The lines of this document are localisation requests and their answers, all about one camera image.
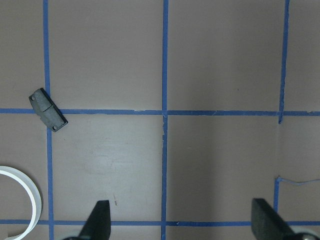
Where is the small black brake pad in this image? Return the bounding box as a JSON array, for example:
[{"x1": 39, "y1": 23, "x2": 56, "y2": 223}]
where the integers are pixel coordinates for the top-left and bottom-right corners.
[{"x1": 28, "y1": 88, "x2": 68, "y2": 132}]

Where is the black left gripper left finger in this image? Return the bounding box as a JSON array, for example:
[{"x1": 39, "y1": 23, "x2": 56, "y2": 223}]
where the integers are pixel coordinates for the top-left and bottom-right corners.
[{"x1": 64, "y1": 200, "x2": 111, "y2": 240}]

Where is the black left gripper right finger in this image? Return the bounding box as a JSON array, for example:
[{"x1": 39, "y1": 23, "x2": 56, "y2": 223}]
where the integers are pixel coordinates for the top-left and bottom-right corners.
[{"x1": 251, "y1": 198, "x2": 299, "y2": 240}]

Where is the white curved plastic bracket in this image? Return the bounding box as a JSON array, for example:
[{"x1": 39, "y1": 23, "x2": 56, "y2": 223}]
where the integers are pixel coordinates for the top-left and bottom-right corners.
[{"x1": 0, "y1": 166, "x2": 43, "y2": 240}]

